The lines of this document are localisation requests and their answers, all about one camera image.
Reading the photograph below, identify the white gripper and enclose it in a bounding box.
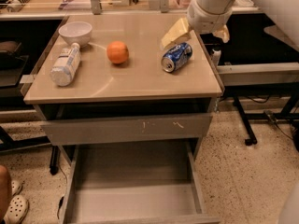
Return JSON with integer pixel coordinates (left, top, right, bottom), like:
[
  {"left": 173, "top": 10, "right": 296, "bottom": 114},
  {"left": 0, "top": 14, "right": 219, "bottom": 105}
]
[{"left": 161, "top": 0, "right": 233, "bottom": 49}]

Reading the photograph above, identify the blue pepsi can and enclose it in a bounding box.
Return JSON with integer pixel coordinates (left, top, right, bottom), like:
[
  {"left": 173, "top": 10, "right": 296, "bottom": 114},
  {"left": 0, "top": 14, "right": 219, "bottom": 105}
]
[{"left": 161, "top": 42, "right": 192, "bottom": 73}]

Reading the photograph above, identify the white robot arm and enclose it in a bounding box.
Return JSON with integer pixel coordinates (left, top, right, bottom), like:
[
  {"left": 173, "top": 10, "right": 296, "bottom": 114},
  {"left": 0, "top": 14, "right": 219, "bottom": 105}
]
[{"left": 187, "top": 0, "right": 299, "bottom": 224}]

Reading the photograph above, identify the grey top drawer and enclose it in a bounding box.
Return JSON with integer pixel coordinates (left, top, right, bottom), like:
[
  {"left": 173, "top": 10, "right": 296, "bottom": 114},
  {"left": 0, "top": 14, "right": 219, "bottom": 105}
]
[{"left": 42, "top": 113, "right": 211, "bottom": 146}]

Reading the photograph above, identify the grey drawer cabinet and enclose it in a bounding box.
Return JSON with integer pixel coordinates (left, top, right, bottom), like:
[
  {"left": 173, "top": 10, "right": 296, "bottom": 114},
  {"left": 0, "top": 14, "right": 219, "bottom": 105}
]
[{"left": 20, "top": 12, "right": 225, "bottom": 161}]

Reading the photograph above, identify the open grey middle drawer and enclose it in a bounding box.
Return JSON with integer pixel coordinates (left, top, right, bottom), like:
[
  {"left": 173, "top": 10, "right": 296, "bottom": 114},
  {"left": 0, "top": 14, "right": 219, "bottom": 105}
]
[{"left": 59, "top": 140, "right": 220, "bottom": 224}]

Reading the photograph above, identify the orange fruit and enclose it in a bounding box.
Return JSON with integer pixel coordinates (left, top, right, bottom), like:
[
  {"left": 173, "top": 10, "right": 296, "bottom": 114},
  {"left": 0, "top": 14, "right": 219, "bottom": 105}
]
[{"left": 107, "top": 41, "right": 129, "bottom": 64}]

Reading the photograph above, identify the black table leg with caster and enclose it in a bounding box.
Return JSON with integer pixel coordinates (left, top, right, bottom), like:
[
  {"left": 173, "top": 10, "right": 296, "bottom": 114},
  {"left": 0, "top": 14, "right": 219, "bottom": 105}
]
[{"left": 233, "top": 96, "right": 257, "bottom": 146}]

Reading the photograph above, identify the white bowl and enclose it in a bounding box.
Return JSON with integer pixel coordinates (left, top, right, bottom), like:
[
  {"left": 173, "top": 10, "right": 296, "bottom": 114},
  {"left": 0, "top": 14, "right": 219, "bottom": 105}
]
[{"left": 59, "top": 21, "right": 93, "bottom": 47}]

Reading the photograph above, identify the clear plastic water bottle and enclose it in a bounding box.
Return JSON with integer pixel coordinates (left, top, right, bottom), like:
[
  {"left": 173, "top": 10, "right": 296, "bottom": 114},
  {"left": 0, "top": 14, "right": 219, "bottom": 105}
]
[{"left": 50, "top": 43, "right": 81, "bottom": 87}]

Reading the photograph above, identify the black coiled tool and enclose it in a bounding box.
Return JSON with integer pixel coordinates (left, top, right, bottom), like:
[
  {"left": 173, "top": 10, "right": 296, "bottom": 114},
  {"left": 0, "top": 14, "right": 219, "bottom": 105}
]
[{"left": 7, "top": 0, "right": 31, "bottom": 12}]

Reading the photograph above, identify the person's bare leg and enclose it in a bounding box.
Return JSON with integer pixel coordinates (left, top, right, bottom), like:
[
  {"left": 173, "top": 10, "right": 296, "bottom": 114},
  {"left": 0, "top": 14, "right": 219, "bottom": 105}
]
[{"left": 0, "top": 165, "right": 12, "bottom": 222}]

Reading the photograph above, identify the white perforated clog shoe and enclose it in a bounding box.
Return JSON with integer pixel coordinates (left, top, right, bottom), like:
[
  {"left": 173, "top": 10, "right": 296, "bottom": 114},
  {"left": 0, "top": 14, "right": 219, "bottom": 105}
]
[{"left": 4, "top": 195, "right": 29, "bottom": 224}]

